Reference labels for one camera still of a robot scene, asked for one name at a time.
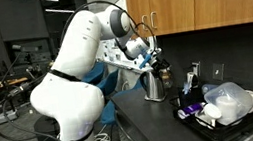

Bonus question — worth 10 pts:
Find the purple and white bottle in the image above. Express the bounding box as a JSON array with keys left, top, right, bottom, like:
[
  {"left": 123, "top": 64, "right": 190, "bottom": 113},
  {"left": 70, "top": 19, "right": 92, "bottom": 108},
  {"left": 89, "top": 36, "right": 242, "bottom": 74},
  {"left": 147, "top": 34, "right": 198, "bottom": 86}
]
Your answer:
[{"left": 175, "top": 101, "right": 208, "bottom": 121}]

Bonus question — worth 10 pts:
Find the translucent bluish cup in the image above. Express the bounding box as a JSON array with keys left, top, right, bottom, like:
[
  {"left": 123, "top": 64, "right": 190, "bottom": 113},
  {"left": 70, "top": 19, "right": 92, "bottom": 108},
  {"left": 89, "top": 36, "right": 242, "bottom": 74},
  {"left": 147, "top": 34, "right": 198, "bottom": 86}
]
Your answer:
[{"left": 199, "top": 81, "right": 220, "bottom": 96}]

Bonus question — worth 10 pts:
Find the grey box on floor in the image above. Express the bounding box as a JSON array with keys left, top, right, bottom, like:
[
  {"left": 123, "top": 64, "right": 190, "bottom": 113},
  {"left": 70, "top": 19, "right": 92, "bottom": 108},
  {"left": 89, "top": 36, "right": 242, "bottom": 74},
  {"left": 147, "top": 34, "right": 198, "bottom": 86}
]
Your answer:
[{"left": 0, "top": 108, "right": 21, "bottom": 126}]

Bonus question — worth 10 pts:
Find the silver cabinet handle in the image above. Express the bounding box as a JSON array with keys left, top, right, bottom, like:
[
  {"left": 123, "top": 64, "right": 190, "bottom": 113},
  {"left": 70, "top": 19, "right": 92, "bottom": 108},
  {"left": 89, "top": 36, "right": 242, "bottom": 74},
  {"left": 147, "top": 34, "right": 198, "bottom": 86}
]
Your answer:
[
  {"left": 149, "top": 10, "right": 160, "bottom": 30},
  {"left": 141, "top": 14, "right": 150, "bottom": 32}
]

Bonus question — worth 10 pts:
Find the clear plastic food container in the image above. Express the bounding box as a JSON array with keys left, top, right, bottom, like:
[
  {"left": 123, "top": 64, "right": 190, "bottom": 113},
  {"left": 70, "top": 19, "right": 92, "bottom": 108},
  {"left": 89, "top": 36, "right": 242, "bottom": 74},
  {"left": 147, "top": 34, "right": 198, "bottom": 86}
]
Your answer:
[{"left": 202, "top": 77, "right": 253, "bottom": 129}]

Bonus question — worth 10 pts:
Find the black wire dish rack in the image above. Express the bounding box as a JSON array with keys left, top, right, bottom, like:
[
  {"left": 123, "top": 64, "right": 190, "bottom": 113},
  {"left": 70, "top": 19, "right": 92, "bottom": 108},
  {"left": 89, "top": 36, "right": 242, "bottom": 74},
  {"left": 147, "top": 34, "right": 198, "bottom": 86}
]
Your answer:
[{"left": 168, "top": 75, "right": 253, "bottom": 141}]

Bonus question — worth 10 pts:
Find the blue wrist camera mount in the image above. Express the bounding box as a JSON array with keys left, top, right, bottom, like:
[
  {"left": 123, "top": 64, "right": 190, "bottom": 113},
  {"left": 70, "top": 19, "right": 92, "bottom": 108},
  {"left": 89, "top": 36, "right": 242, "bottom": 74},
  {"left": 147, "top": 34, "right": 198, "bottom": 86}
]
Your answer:
[{"left": 136, "top": 50, "right": 154, "bottom": 71}]

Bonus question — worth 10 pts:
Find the white bowl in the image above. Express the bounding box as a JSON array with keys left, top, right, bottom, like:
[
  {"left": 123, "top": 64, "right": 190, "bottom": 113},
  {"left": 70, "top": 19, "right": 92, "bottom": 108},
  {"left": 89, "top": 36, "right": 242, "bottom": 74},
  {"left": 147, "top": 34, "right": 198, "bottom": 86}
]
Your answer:
[{"left": 193, "top": 101, "right": 225, "bottom": 131}]

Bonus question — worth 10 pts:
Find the stainless steel electric kettle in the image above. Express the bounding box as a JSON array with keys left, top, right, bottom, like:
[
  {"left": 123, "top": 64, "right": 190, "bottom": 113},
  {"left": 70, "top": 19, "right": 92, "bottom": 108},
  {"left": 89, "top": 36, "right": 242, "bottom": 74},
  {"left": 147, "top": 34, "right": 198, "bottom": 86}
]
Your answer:
[{"left": 138, "top": 68, "right": 169, "bottom": 102}]

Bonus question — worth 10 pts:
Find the blue plastic fork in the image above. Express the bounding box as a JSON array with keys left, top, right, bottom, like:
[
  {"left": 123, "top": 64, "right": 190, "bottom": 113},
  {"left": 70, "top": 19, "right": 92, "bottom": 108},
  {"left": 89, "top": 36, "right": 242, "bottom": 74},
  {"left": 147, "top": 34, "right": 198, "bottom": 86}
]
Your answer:
[{"left": 181, "top": 77, "right": 194, "bottom": 95}]

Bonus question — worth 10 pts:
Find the white research poster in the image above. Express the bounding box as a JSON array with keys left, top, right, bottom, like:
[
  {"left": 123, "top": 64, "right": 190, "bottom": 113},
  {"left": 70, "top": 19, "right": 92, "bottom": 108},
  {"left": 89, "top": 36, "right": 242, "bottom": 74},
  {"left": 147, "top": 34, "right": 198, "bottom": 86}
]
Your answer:
[{"left": 100, "top": 39, "right": 124, "bottom": 65}]

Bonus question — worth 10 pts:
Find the white plastic cup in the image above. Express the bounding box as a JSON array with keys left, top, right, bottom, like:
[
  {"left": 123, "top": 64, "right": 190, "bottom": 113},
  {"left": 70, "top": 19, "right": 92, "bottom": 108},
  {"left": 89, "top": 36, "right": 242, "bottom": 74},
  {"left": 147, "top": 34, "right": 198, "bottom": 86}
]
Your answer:
[{"left": 213, "top": 92, "right": 243, "bottom": 126}]

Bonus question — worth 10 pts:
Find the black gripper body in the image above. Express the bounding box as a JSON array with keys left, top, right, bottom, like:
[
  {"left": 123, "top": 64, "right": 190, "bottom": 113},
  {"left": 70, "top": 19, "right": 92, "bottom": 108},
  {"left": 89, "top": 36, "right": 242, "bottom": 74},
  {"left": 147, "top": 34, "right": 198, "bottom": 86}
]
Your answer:
[{"left": 149, "top": 52, "right": 172, "bottom": 77}]

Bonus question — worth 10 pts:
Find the silver wall outlet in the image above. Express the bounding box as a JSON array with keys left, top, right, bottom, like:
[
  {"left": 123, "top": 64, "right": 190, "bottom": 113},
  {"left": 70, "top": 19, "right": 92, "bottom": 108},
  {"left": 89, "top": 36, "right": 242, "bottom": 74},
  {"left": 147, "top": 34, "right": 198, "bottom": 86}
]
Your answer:
[
  {"left": 210, "top": 61, "right": 227, "bottom": 83},
  {"left": 190, "top": 61, "right": 203, "bottom": 79}
]

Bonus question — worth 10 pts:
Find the blue office chair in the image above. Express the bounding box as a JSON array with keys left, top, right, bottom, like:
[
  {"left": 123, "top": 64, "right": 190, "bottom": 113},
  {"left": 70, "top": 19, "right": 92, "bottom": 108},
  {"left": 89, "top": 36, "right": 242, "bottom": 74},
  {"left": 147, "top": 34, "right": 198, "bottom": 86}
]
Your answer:
[
  {"left": 95, "top": 68, "right": 124, "bottom": 98},
  {"left": 78, "top": 61, "right": 108, "bottom": 87},
  {"left": 93, "top": 77, "right": 150, "bottom": 128}
]

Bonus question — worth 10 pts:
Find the white whiteboard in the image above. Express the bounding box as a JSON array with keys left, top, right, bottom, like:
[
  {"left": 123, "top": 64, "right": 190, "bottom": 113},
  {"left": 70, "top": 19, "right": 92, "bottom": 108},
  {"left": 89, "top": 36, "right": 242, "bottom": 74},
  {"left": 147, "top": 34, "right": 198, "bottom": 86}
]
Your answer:
[{"left": 93, "top": 30, "right": 163, "bottom": 83}]

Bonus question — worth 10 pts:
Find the glass jar with brown contents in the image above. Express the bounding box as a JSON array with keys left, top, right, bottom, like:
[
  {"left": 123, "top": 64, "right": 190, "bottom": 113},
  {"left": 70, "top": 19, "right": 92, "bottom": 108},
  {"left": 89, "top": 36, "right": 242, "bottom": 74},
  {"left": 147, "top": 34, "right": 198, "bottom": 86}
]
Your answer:
[{"left": 161, "top": 68, "right": 174, "bottom": 89}]

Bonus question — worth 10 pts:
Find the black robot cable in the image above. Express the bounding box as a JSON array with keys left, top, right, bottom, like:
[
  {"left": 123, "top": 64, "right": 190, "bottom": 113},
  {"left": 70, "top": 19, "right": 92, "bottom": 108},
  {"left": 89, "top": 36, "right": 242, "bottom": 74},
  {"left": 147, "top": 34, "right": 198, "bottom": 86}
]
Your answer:
[{"left": 54, "top": 0, "right": 160, "bottom": 71}]

